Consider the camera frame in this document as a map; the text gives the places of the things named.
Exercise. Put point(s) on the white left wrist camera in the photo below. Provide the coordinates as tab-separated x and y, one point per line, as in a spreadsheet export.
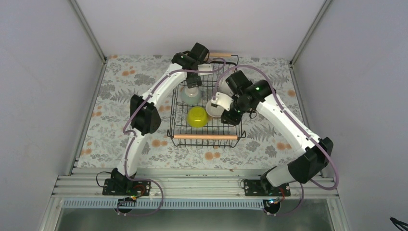
204	69

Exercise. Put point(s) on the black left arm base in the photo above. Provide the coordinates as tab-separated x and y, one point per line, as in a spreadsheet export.
119	184

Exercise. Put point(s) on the slotted grey cable duct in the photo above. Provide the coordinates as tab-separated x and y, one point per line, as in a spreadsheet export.
106	203

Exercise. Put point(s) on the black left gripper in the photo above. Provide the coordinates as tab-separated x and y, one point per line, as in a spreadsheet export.
193	82

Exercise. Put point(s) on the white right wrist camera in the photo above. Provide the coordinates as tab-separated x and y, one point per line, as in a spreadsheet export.
222	100

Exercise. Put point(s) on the aluminium frame rail left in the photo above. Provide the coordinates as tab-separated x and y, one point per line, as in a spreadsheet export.
73	66

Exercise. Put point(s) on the wooden rack handle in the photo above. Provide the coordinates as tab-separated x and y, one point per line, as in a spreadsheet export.
218	54
205	137

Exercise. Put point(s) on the white glossy bowl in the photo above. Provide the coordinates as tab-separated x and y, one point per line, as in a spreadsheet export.
224	88

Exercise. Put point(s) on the aluminium front mounting rail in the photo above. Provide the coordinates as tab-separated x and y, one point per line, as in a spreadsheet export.
176	183

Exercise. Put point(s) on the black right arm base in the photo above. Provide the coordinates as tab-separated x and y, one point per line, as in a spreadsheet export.
262	187

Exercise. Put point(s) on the aluminium frame rail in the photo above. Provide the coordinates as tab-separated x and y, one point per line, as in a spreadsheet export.
73	66
335	212

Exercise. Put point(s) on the teal striped bowl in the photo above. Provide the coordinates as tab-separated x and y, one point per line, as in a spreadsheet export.
191	95

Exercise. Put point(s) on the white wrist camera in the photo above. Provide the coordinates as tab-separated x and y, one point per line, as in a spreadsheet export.
204	69
222	100

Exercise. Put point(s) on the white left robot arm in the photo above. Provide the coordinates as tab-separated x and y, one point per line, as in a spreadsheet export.
144	116

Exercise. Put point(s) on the lime green bowl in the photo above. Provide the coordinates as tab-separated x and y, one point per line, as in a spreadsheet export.
197	117

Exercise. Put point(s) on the cream floral bowl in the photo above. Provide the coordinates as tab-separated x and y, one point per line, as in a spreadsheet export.
214	111

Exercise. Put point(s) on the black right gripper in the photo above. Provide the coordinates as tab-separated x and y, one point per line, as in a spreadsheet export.
234	120

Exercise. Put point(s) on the near wooden rack handle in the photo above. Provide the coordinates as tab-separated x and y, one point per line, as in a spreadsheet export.
205	137

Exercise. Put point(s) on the far wooden rack handle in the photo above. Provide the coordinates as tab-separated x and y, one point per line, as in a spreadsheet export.
218	54

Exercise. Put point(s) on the floral patterned table mat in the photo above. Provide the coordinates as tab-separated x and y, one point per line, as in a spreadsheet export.
254	144

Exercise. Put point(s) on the black wire dish rack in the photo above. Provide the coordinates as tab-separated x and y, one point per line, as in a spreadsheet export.
216	132

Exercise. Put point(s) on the aluminium frame rail right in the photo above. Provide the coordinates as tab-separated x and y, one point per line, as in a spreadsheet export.
335	212

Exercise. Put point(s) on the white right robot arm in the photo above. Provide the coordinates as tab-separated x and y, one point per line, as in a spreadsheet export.
312	153

